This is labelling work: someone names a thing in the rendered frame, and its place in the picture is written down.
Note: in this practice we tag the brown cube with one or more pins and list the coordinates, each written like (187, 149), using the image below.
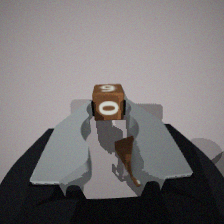
(108, 100)
(136, 182)

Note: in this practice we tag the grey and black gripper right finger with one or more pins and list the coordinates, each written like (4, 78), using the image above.
(161, 153)

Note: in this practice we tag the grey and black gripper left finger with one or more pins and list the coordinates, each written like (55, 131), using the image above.
(58, 159)

